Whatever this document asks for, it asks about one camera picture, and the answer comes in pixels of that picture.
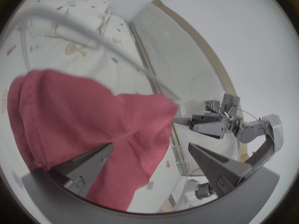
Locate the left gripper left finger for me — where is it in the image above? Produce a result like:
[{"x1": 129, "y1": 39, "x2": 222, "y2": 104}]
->
[{"x1": 48, "y1": 143, "x2": 114, "y2": 198}]

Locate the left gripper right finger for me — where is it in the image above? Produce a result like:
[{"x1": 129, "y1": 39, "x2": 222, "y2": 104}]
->
[{"x1": 188, "y1": 143, "x2": 251, "y2": 196}]

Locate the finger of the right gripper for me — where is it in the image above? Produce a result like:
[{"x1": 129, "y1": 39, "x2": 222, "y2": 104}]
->
[
  {"x1": 189, "y1": 122, "x2": 226, "y2": 140},
  {"x1": 173, "y1": 114, "x2": 224, "y2": 126}
]

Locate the red shirt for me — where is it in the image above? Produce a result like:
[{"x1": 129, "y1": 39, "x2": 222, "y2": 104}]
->
[{"x1": 7, "y1": 69, "x2": 180, "y2": 212}]

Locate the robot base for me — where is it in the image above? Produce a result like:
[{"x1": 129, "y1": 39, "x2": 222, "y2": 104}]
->
[{"x1": 185, "y1": 172, "x2": 219, "y2": 209}]

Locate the bed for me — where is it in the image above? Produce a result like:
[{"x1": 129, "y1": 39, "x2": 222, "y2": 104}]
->
[{"x1": 0, "y1": 0, "x2": 248, "y2": 213}]

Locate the clear plastic box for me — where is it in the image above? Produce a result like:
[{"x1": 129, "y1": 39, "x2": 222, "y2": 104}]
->
[{"x1": 5, "y1": 7, "x2": 194, "y2": 212}]

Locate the white printed pillow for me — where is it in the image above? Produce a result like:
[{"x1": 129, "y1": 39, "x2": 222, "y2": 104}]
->
[{"x1": 23, "y1": 0, "x2": 112, "y2": 51}]

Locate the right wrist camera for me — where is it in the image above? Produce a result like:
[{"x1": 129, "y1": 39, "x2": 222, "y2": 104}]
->
[{"x1": 206, "y1": 100, "x2": 220, "y2": 113}]

